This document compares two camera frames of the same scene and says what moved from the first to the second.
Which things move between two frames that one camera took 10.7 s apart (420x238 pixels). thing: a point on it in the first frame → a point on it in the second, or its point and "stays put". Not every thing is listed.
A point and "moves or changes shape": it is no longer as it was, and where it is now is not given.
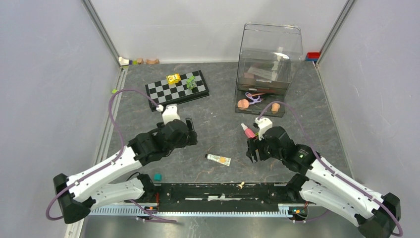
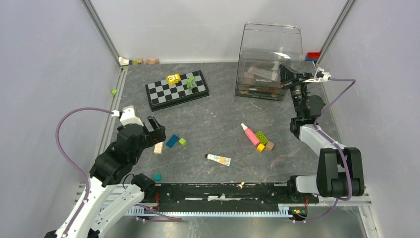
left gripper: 190,137 → 156,136
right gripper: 251,144 → 287,75
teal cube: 157,177 stays put
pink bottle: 248,132 stays put
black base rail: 231,197 stays put
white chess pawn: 240,186 stays put
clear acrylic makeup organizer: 270,56 moves or changes shape
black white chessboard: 166,95 stays put
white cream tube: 222,160 stays put
